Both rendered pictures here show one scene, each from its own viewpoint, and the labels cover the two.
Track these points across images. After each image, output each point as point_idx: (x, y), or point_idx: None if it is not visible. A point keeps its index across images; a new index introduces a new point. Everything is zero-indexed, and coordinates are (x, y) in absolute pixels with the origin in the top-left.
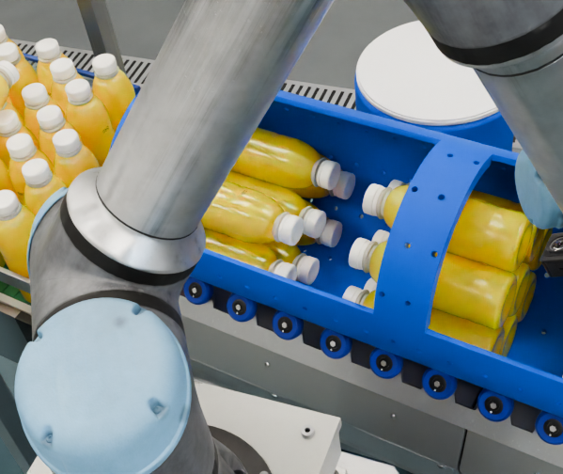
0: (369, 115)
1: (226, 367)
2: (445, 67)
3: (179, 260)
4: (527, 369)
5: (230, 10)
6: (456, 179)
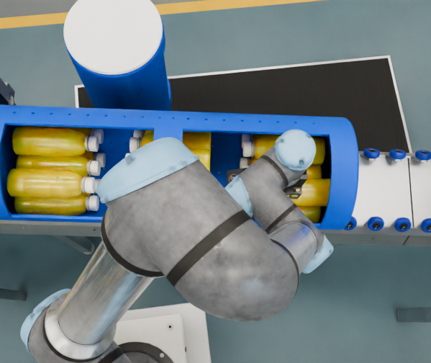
0: (109, 118)
1: (72, 235)
2: (116, 29)
3: (112, 335)
4: None
5: (126, 291)
6: None
